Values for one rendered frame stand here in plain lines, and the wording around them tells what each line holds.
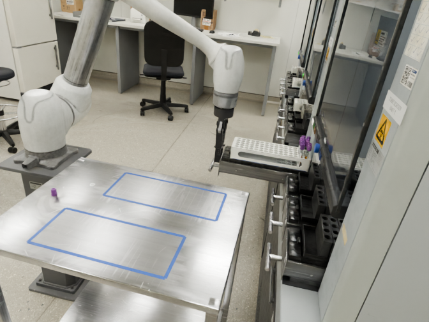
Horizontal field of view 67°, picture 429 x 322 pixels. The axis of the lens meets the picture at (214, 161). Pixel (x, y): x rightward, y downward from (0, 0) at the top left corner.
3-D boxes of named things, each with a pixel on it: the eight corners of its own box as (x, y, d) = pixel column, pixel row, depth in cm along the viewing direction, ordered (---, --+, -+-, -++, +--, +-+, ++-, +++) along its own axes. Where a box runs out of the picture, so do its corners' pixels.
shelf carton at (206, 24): (200, 29, 419) (201, 9, 408) (203, 27, 439) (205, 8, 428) (212, 30, 417) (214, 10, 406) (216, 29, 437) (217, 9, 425)
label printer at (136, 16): (149, 22, 437) (149, 7, 429) (143, 23, 411) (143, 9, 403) (134, 20, 437) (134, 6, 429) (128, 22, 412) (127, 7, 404)
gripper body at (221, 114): (232, 110, 116) (229, 134, 120) (235, 103, 123) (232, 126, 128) (212, 107, 117) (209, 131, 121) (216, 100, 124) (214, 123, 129)
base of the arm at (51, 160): (4, 167, 124) (0, 154, 122) (42, 144, 144) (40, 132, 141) (46, 176, 122) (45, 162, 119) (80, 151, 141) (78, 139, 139)
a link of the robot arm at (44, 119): (13, 150, 125) (1, 94, 115) (41, 132, 141) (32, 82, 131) (53, 155, 125) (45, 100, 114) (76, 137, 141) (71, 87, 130)
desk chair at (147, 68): (137, 120, 362) (135, 19, 313) (140, 102, 418) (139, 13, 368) (190, 122, 373) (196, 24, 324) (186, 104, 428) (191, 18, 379)
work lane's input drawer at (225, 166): (390, 190, 130) (398, 171, 125) (401, 211, 118) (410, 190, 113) (213, 159, 139) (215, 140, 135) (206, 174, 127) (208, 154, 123)
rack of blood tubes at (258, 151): (306, 163, 129) (309, 149, 126) (307, 175, 121) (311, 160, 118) (233, 150, 133) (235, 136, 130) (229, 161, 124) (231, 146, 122)
